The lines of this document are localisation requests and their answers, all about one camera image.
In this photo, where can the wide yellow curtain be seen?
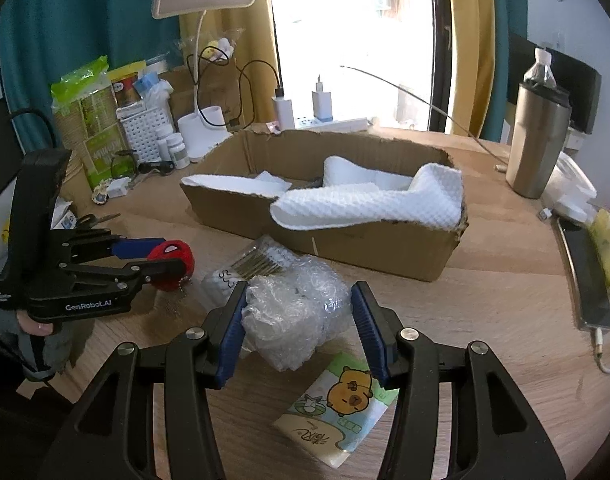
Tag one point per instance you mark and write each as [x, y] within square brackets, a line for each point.
[235, 40]

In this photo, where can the white plastic container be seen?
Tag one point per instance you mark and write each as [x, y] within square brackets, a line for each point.
[575, 180]

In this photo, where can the jar with yellow lid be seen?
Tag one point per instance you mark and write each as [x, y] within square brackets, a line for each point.
[127, 87]

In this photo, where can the blue and white plastic pack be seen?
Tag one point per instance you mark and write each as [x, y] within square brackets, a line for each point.
[152, 87]

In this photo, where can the clear cotton swab pack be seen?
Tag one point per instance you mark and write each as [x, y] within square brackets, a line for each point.
[255, 260]

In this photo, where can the black door frame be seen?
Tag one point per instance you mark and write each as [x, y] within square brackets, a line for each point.
[441, 35]

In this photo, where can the person's left hand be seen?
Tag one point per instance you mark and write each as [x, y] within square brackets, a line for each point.
[37, 327]

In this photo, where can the red round plush toy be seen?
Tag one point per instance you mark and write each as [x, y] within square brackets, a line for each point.
[180, 255]

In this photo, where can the narrow yellow curtain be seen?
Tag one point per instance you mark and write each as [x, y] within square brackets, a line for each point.
[467, 35]

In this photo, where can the clear water bottle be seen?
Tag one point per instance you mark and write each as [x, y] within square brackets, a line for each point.
[540, 72]

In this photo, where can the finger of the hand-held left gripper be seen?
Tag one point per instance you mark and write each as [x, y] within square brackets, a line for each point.
[135, 247]
[155, 270]

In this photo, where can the white perforated basket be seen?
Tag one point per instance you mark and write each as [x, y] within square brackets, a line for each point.
[147, 132]

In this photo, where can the narrow teal curtain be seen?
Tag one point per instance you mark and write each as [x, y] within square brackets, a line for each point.
[507, 10]

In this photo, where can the brown cardboard box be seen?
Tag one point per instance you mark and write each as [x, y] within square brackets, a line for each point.
[385, 250]

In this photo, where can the white phone charger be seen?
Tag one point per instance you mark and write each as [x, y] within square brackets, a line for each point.
[322, 100]

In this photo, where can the steel tumbler with black lid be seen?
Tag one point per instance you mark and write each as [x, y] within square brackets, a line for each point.
[535, 150]

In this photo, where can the white tissue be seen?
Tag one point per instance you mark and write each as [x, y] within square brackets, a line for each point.
[235, 185]

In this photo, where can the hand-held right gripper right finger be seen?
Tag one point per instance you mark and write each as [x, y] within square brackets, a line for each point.
[370, 330]

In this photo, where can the cartoon print tissue pack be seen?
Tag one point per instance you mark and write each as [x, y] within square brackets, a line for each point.
[335, 410]

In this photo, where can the person's left forearm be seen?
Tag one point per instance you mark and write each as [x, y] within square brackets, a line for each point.
[50, 355]

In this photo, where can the clear bubble wrap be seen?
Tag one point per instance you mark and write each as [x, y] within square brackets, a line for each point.
[295, 320]

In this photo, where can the black smartphone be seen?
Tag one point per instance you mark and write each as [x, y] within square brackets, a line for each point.
[585, 280]

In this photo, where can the green paper cup package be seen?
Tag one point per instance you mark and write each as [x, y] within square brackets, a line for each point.
[97, 125]

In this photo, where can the white cotton towel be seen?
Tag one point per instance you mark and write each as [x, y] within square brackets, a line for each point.
[375, 205]

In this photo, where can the black monitor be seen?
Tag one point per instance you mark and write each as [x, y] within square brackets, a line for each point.
[582, 95]

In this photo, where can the white power strip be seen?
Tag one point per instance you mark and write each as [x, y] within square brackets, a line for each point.
[345, 124]

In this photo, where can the brown cardboard panel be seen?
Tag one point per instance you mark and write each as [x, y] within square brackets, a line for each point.
[220, 90]

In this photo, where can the small patterned figurine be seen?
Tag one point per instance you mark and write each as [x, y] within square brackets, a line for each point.
[101, 192]

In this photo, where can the small white box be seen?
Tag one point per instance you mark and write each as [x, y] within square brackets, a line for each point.
[119, 187]

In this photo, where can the dark green translucent object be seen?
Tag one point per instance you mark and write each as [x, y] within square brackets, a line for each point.
[122, 164]

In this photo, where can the grey metal tool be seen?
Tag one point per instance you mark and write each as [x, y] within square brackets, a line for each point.
[97, 220]

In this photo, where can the white wet wipes pack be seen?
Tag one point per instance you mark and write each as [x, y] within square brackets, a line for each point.
[62, 215]

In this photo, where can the white pill bottle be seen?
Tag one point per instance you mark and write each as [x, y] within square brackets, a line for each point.
[162, 140]
[179, 152]

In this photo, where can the wide teal curtain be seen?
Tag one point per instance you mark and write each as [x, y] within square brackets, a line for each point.
[85, 10]

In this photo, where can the yellow duck toy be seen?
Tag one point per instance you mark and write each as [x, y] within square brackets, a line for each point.
[210, 52]

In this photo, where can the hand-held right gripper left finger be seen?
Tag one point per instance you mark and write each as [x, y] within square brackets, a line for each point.
[232, 330]

